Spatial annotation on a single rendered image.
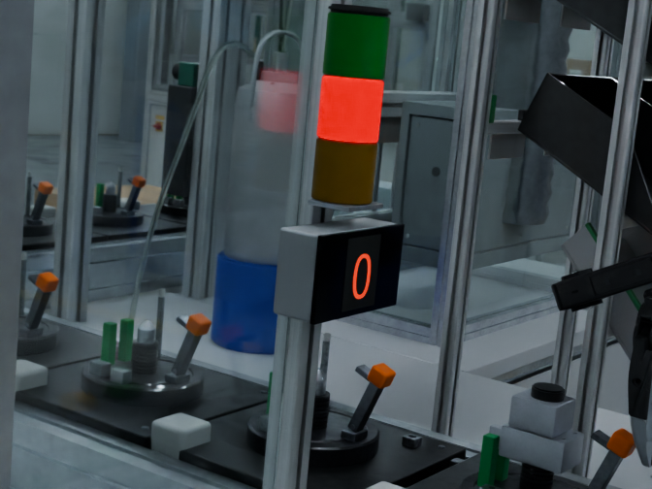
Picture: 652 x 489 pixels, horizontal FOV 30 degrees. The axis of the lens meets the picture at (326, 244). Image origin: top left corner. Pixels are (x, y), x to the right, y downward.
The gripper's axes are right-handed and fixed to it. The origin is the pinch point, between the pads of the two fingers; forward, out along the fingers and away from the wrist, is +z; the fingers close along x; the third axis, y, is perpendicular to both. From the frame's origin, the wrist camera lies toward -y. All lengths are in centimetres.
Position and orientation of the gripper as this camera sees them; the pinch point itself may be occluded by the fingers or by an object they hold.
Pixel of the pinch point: (641, 448)
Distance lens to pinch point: 111.2
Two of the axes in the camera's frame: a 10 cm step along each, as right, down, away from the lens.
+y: 8.1, 1.7, -5.6
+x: 5.8, -0.9, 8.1
